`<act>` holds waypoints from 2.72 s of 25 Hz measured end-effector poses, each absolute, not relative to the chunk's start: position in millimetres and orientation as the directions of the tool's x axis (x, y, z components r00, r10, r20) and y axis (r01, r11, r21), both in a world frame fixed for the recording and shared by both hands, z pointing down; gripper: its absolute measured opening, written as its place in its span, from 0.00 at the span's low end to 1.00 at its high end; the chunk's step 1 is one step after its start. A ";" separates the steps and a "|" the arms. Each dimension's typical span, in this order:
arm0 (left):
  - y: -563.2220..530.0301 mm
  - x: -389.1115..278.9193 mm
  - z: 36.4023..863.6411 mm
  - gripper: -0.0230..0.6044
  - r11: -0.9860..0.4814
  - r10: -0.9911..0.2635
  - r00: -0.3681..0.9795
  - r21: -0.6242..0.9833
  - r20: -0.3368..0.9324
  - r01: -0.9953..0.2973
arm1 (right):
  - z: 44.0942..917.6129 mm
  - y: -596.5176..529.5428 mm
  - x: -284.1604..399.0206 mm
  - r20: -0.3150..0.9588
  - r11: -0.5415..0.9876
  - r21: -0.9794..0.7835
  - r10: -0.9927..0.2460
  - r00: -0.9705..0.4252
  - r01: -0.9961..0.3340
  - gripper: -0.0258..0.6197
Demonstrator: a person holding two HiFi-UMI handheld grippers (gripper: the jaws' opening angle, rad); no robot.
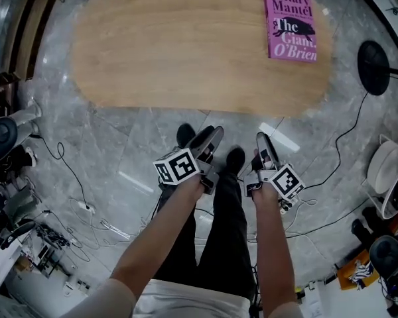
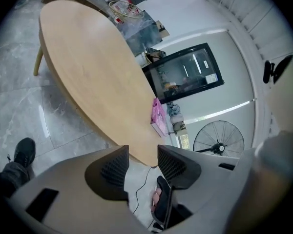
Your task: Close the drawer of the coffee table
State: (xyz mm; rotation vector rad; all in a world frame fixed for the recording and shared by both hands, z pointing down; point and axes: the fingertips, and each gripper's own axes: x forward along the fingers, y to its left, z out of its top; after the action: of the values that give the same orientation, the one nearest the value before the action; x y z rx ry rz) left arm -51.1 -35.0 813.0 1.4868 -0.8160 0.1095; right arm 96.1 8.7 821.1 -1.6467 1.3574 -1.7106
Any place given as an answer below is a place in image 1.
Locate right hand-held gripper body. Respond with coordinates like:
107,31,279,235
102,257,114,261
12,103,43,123
244,157,306,201

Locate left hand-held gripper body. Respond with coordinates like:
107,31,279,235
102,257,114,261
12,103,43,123
152,147,221,196

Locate person's left forearm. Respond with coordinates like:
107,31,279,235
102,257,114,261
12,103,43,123
109,174,207,291

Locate person's right forearm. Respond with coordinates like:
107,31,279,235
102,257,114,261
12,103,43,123
251,184,298,314

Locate oval wooden table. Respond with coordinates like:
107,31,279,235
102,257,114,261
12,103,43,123
71,0,334,119

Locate person's right hand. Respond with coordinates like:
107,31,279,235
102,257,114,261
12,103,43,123
251,148,272,166

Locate person's black left shoe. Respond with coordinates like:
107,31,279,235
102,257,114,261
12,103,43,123
176,123,197,149

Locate person's black shoe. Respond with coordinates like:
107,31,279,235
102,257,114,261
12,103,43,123
225,146,247,176
176,123,197,149

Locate white power strip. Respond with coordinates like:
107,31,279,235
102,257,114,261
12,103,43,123
280,197,318,215
76,201,96,214

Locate person's black right shoe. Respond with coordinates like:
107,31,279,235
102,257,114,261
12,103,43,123
225,146,247,176

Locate person's right leg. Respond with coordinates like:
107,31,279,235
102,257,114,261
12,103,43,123
197,172,256,297

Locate person's leg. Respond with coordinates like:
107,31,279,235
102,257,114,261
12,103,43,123
197,172,256,297
152,177,200,281

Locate person's left leg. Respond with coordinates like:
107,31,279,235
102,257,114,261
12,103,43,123
152,177,200,281

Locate white round basket table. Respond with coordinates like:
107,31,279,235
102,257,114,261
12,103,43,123
366,133,398,220

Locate striped cloth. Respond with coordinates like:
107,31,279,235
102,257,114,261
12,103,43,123
348,260,375,291

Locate black office chair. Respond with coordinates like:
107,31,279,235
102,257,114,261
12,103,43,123
367,235,398,278

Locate pink book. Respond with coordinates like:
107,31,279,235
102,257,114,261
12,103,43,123
263,0,318,64

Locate person's white shirt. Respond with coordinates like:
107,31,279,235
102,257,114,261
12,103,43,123
61,276,306,318

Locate black round stool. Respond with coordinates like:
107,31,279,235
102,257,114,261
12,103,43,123
0,116,19,166

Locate brown wooden cabinet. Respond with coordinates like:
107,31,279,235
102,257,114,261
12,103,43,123
0,73,21,119

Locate wooden steps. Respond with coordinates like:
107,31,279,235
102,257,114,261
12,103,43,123
1,0,69,81

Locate black power cable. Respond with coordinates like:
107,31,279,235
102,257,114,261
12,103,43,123
36,134,89,208

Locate black pedestal fan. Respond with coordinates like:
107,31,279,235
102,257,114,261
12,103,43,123
357,40,398,97

